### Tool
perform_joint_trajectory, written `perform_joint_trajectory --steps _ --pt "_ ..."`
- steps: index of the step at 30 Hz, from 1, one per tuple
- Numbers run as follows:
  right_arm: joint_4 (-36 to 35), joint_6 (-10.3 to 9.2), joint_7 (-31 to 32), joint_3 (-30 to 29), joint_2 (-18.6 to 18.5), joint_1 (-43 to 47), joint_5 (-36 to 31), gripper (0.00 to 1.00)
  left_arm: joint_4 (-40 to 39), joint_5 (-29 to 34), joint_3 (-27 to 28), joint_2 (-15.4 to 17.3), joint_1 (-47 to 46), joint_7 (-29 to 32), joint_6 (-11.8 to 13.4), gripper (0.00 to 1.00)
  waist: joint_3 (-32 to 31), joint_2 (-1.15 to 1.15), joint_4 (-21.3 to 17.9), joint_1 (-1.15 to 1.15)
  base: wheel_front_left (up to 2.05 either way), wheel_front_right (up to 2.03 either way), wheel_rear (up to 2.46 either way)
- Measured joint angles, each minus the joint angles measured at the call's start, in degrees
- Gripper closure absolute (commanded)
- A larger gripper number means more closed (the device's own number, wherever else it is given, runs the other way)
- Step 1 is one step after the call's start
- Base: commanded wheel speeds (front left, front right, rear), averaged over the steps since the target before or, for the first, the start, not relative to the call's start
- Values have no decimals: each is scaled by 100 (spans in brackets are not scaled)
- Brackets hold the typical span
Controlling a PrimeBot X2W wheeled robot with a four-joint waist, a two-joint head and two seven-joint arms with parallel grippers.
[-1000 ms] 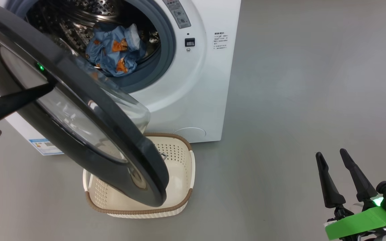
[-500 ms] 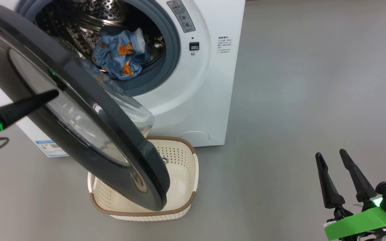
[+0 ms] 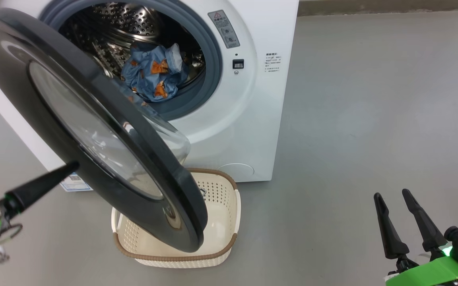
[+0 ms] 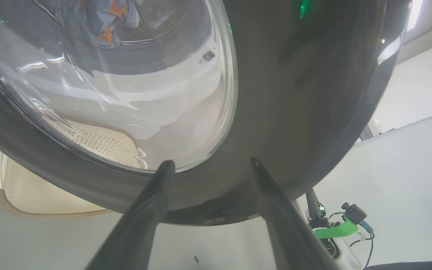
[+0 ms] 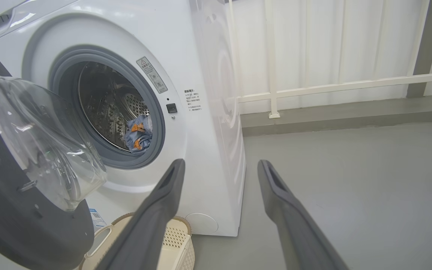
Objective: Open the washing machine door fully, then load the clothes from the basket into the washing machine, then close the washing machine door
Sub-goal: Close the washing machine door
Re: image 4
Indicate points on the white front-load washing machine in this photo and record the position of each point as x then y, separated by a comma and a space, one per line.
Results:
186, 93

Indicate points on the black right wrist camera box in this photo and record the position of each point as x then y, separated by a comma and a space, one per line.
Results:
354, 213

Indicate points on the blue garment small orange prints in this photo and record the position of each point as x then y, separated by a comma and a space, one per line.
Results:
96, 18

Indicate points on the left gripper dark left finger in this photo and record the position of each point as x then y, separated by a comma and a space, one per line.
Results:
141, 225

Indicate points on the cream perforated laundry basket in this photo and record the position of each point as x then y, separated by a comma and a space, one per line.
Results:
43, 195

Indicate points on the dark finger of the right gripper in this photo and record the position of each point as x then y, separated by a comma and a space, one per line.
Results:
314, 206

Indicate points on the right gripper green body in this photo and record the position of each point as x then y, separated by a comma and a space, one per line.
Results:
336, 230

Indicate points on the stainless steel washing machine drum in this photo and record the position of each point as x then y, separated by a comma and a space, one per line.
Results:
163, 18

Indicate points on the grey rubber door gasket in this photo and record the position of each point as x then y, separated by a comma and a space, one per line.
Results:
133, 60

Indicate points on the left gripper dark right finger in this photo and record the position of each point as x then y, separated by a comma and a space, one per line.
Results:
287, 232

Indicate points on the black round glass washer door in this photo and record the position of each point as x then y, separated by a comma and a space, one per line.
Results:
294, 112

